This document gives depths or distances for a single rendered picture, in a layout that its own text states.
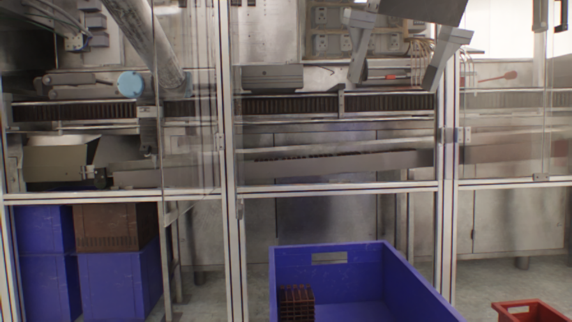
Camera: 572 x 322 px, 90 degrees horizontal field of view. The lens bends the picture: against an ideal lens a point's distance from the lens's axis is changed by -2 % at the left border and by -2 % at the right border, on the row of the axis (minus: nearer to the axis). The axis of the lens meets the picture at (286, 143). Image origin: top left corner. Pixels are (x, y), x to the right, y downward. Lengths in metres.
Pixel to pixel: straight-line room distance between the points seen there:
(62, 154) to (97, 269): 0.50
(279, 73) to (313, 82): 0.37
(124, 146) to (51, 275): 0.71
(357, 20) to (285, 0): 1.37
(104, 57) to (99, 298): 1.21
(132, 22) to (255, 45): 1.04
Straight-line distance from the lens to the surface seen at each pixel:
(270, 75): 1.31
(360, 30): 0.47
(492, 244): 1.93
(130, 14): 0.76
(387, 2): 0.46
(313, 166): 1.21
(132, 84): 1.11
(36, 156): 1.56
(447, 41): 0.53
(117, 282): 1.53
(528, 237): 2.04
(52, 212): 1.56
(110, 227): 1.45
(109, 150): 1.96
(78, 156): 1.45
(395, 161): 1.29
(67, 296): 1.66
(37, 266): 1.67
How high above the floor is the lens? 0.84
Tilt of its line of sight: 4 degrees down
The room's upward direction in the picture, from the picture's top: 2 degrees counter-clockwise
